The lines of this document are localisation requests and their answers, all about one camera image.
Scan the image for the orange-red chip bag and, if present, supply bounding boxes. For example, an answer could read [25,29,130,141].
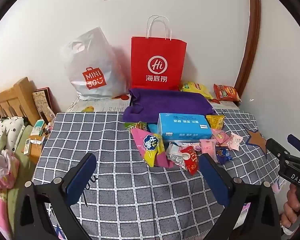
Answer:
[213,84,241,102]

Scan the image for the pink and yellow snack bag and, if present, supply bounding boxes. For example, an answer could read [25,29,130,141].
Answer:
[130,127,174,169]

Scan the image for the brown wooden door frame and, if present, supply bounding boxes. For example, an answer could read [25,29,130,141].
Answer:
[234,0,262,100]

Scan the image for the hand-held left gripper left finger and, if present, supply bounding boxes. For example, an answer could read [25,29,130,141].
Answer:
[14,152,98,240]

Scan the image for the red snack packet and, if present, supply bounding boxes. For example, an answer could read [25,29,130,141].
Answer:
[181,145,199,176]

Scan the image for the purple cloth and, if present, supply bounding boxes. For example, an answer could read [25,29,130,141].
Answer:
[122,88,217,124]

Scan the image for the green snack packet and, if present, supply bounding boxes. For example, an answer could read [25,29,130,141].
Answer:
[124,121,148,132]

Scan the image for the wooden headboard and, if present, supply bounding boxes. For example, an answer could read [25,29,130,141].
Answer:
[0,77,42,125]

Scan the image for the pink peach snack packet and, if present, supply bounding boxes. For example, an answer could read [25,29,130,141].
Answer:
[199,139,217,155]
[228,132,242,152]
[211,128,231,146]

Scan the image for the white flower print pillow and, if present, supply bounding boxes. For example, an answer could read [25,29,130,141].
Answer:
[0,116,28,153]

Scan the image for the person's right hand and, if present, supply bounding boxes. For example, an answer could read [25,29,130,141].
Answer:
[281,185,300,232]

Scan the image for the green bed sheet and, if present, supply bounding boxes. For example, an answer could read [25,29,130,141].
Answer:
[5,125,35,230]

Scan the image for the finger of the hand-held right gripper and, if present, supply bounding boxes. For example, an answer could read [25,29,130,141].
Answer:
[287,134,300,159]
[266,137,293,165]

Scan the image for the red paper bag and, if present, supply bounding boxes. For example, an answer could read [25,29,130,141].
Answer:
[130,15,187,92]

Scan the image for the person's right forearm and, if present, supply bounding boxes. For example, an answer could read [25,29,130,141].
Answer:
[281,226,299,237]

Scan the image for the teal and white box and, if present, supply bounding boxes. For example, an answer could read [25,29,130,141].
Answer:
[30,119,47,136]

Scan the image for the white plastic shopping bag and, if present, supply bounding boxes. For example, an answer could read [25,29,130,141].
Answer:
[59,27,130,100]

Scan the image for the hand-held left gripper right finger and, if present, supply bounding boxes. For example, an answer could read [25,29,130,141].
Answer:
[199,152,283,240]

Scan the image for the white remote control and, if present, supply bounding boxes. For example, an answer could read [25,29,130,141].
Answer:
[23,138,32,155]

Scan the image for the small yellow snack packet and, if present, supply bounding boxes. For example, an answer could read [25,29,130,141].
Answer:
[205,114,225,130]

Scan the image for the blue candy packet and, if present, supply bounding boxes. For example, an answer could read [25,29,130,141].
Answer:
[216,147,233,165]

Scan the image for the brown patterned box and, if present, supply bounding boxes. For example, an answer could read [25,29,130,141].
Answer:
[32,87,56,124]

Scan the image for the blue tissue pack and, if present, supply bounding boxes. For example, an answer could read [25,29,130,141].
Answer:
[156,112,213,142]

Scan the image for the large yellow chip bag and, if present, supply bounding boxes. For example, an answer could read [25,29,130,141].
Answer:
[179,81,214,100]

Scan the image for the wooden nightstand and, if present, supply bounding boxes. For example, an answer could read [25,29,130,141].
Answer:
[21,127,50,164]

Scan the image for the grey checked blanket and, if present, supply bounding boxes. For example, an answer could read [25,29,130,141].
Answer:
[32,111,285,240]

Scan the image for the long white pink snack packet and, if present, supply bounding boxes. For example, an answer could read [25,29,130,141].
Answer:
[176,141,202,150]

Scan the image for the pink white plastic bag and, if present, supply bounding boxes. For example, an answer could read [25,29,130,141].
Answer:
[0,147,20,189]

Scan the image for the white striped snack packet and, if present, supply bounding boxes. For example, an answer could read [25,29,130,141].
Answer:
[166,142,187,167]

